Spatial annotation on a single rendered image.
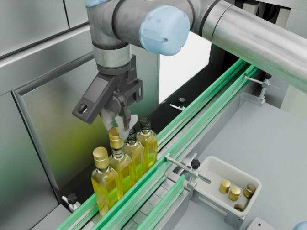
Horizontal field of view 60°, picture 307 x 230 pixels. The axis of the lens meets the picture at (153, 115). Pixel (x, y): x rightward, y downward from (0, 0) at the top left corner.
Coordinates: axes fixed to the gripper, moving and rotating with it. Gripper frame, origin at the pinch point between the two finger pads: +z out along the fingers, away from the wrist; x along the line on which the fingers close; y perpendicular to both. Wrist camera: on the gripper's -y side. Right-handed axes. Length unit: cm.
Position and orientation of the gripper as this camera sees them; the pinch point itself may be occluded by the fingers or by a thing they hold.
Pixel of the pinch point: (115, 134)
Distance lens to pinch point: 68.0
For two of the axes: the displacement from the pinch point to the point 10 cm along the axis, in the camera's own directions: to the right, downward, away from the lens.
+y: 6.0, -5.2, 6.0
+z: 0.0, 7.6, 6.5
